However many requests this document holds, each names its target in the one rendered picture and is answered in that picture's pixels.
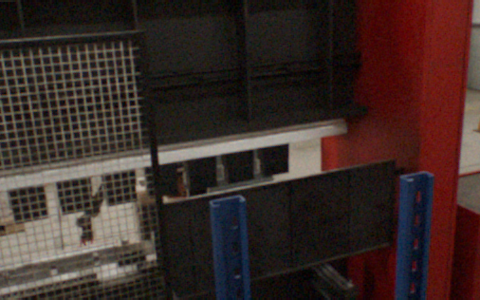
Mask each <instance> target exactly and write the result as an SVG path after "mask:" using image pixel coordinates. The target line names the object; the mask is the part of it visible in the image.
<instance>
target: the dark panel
mask: <svg viewBox="0 0 480 300"><path fill-rule="evenodd" d="M396 164H397V159H395V158H393V159H386V160H381V161H371V162H367V163H363V164H359V165H354V166H349V167H344V168H341V169H336V170H326V171H322V172H318V173H314V174H309V175H304V176H299V177H296V178H283V179H278V180H274V181H270V182H266V183H260V184H256V185H251V186H248V187H238V188H233V189H229V190H225V191H221V192H215V193H211V194H206V195H203V196H194V197H185V198H182V199H177V200H173V201H167V202H164V217H165V226H166V234H167V242H168V251H169V259H170V267H171V276H172V284H173V290H174V292H175V295H176V297H177V298H178V300H188V299H191V298H197V297H200V296H204V295H207V294H211V293H214V292H216V291H215V268H214V257H213V245H212V223H211V211H210V202H211V201H214V200H218V199H223V198H227V197H236V196H241V197H242V198H243V199H244V200H245V201H246V207H247V224H248V242H249V282H250V283H252V282H256V281H262V280H266V279H269V278H272V277H275V276H278V275H282V274H285V273H289V272H297V271H300V270H304V269H307V268H310V267H314V266H317V265H323V264H326V263H330V262H334V261H337V260H340V259H343V258H346V257H350V256H356V255H360V254H363V253H369V252H371V251H375V250H378V249H382V248H388V247H392V246H393V241H394V222H395V183H396ZM151 217H156V211H154V212H151ZM156 223H157V218H152V224H156ZM153 231H156V232H154V240H155V245H157V244H159V239H158V231H157V224H156V225H153ZM155 247H156V252H157V251H160V247H159V245H157V246H155ZM158 257H161V255H160V252H157V253H156V258H157V259H156V263H157V264H160V265H157V271H158V273H157V278H158V277H159V276H161V275H163V272H160V271H162V263H161V258H158ZM158 284H159V278H158Z"/></svg>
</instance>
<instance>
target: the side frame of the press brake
mask: <svg viewBox="0 0 480 300"><path fill-rule="evenodd" d="M473 8H474V0H356V6H355V52H361V57H357V58H354V62H361V63H362V65H361V66H356V67H354V103H358V104H361V105H364V106H367V107H368V114H366V115H360V116H355V117H350V118H347V133H345V134H340V135H335V136H325V137H321V172H322V171H326V170H336V169H341V168H344V167H349V166H354V165H359V164H363V163H367V162H371V161H381V160H386V159H393V158H395V159H397V164H396V168H400V167H404V172H403V176H408V175H411V174H416V173H420V172H428V173H430V174H432V175H434V196H433V208H432V221H431V233H430V258H429V270H428V283H427V295H426V300H449V292H450V282H451V271H452V251H453V242H454V232H455V221H456V201H457V190H458V180H459V171H460V160H461V150H462V140H463V129H464V119H465V99H466V89H467V79H468V68H469V58H470V48H471V28H472V17H473ZM403 176H398V177H396V183H395V217H399V199H400V181H401V177H403ZM397 235H398V225H395V226H394V241H393V246H392V247H388V248H382V249H378V250H375V251H371V252H369V253H363V254H360V255H356V256H350V257H347V278H350V279H351V280H352V284H353V285H357V284H359V285H360V294H358V295H357V300H396V270H397Z"/></svg>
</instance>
